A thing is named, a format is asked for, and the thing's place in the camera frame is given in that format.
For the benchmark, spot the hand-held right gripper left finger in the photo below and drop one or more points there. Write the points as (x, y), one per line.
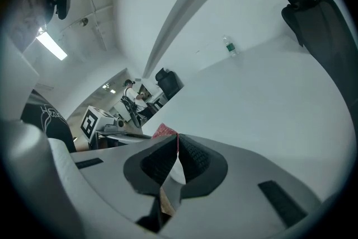
(112, 170)

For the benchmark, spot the clear water bottle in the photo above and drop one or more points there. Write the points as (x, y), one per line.
(230, 47)

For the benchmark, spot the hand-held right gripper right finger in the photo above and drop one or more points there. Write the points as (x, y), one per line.
(246, 176)

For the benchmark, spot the black office chair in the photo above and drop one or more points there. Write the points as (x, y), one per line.
(169, 84)
(321, 36)

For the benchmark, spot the person's face and neck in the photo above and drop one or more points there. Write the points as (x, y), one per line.
(25, 22)

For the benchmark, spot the round ceiling detector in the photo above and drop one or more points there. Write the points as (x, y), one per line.
(84, 21)

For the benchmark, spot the long ceiling light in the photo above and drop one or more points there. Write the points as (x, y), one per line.
(53, 47)

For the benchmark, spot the person's black shirt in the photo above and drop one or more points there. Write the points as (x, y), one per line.
(47, 126)

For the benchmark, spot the black head-worn camera mount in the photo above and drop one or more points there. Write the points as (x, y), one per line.
(64, 2)

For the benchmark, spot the white ceiling conduit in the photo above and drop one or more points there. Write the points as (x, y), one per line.
(95, 8)

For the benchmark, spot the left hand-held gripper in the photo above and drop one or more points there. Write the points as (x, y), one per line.
(90, 121)

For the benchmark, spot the red block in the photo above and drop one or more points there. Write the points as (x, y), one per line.
(163, 130)

